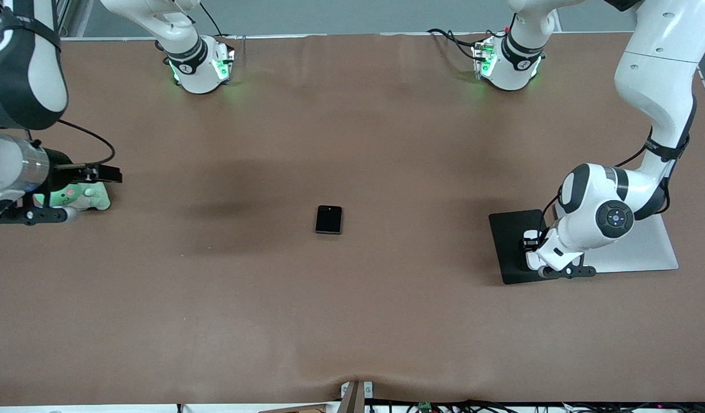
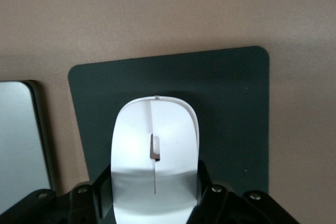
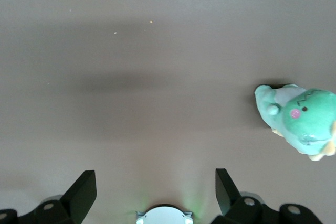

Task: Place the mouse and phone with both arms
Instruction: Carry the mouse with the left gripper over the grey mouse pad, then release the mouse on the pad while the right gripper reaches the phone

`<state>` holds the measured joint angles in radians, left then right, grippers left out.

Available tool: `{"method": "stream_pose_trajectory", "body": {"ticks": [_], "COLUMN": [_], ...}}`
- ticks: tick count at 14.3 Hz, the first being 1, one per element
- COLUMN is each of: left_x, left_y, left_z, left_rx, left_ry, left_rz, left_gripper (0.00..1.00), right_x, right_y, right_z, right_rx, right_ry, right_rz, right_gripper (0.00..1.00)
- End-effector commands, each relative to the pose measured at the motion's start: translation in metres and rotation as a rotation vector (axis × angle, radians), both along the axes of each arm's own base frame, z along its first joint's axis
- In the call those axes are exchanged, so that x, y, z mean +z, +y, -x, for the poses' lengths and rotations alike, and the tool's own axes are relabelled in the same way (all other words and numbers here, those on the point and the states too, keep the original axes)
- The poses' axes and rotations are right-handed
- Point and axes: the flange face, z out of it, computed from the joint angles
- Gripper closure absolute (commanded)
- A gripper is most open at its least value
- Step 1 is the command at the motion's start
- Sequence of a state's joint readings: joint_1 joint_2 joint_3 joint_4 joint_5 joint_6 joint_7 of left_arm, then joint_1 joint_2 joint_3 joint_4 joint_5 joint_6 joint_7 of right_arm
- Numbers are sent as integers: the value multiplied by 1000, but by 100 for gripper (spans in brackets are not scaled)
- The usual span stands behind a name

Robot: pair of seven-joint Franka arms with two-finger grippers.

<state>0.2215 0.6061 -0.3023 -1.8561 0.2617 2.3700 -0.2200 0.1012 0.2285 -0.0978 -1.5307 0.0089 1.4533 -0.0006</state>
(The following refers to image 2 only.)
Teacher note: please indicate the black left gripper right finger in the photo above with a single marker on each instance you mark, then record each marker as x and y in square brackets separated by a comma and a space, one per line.
[236, 205]

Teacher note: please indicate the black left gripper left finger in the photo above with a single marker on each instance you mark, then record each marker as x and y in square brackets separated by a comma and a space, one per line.
[65, 203]

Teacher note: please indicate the white computer mouse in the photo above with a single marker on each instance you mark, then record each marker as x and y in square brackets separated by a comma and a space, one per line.
[157, 155]

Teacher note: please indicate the dark grey mouse pad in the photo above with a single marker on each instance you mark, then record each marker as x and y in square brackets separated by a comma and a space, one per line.
[231, 119]

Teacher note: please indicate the silver closed laptop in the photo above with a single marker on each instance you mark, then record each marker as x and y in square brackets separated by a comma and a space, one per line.
[21, 134]

